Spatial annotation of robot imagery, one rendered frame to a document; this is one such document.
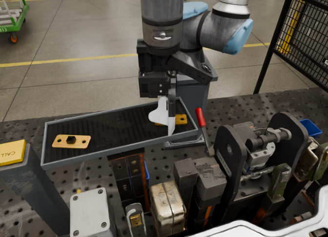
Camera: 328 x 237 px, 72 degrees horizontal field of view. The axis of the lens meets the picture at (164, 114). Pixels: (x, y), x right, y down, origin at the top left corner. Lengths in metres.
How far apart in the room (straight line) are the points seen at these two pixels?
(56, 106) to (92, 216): 2.19
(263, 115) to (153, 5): 1.09
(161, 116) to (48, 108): 2.22
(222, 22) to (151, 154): 0.66
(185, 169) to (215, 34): 0.43
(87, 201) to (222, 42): 0.58
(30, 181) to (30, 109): 2.10
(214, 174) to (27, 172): 0.45
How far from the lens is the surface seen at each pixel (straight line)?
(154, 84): 0.48
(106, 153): 0.54
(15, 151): 0.63
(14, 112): 2.78
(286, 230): 0.68
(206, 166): 0.62
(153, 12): 0.41
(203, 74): 0.49
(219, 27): 0.76
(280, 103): 1.52
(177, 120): 0.59
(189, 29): 0.80
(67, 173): 1.12
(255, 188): 0.75
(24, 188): 0.70
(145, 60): 0.47
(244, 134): 0.60
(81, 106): 2.55
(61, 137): 0.60
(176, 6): 0.41
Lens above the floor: 1.58
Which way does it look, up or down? 43 degrees down
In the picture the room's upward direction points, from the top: straight up
